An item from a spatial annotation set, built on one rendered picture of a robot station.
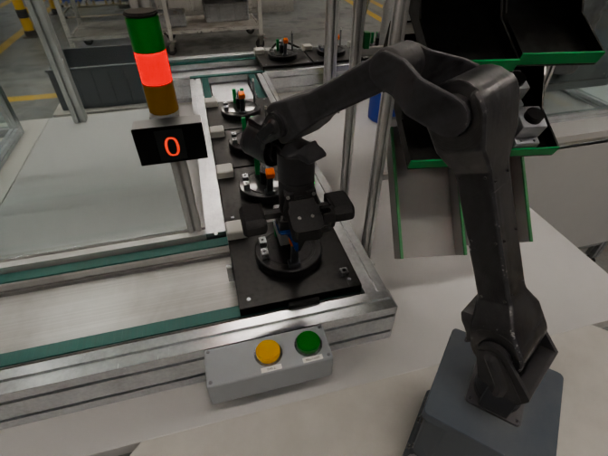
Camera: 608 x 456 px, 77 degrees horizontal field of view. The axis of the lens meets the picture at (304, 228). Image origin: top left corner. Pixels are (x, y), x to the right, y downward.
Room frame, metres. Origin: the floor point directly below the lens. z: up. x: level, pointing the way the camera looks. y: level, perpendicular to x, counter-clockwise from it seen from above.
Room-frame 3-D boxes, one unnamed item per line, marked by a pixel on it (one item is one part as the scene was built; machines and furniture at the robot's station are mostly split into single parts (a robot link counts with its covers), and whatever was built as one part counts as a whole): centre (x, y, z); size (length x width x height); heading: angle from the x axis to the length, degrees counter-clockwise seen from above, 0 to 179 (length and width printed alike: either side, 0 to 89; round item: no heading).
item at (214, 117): (1.31, 0.22, 1.01); 0.24 x 0.24 x 0.13; 15
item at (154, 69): (0.65, 0.25, 1.33); 0.05 x 0.05 x 0.05
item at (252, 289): (0.59, 0.03, 0.96); 0.24 x 0.24 x 0.02; 15
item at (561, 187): (1.70, -1.02, 0.43); 1.11 x 0.68 x 0.86; 105
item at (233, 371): (0.36, 0.06, 0.93); 0.21 x 0.07 x 0.06; 105
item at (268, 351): (0.36, 0.06, 0.96); 0.04 x 0.04 x 0.02
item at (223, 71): (2.05, -0.42, 0.92); 2.35 x 0.41 x 0.12; 105
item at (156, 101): (0.65, 0.25, 1.28); 0.05 x 0.05 x 0.05
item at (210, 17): (6.05, 1.09, 0.40); 0.61 x 0.41 x 0.22; 104
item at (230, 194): (0.83, 0.10, 1.01); 0.24 x 0.24 x 0.13; 15
